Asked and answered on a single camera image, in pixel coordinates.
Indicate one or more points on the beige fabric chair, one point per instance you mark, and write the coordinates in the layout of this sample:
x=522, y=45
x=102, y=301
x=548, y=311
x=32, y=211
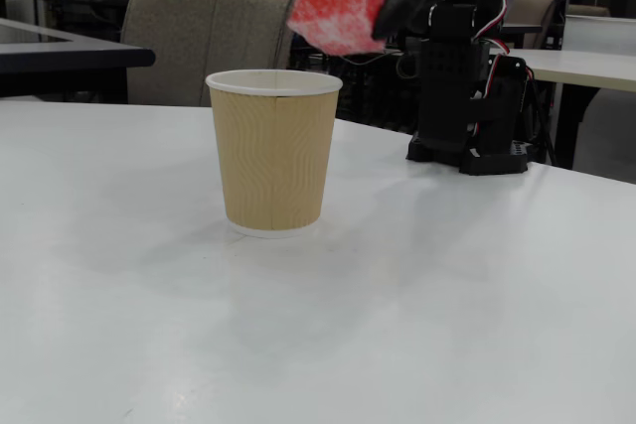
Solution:
x=199, y=37

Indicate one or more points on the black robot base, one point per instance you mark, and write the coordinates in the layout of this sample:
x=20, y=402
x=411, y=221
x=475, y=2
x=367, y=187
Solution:
x=492, y=163

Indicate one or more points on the dark table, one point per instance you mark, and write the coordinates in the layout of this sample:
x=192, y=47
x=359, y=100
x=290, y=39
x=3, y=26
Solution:
x=74, y=54

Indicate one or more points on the beige chair back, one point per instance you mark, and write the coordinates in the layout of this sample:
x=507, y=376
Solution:
x=588, y=10

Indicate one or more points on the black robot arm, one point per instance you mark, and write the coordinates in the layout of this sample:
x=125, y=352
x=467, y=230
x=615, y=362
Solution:
x=447, y=81

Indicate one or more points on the red cube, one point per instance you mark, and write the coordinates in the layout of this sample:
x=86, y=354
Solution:
x=338, y=7

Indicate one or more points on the white table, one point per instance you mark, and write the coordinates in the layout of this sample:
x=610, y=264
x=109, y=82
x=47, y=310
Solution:
x=586, y=69

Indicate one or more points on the tan paper cup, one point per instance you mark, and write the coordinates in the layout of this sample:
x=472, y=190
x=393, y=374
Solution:
x=273, y=156

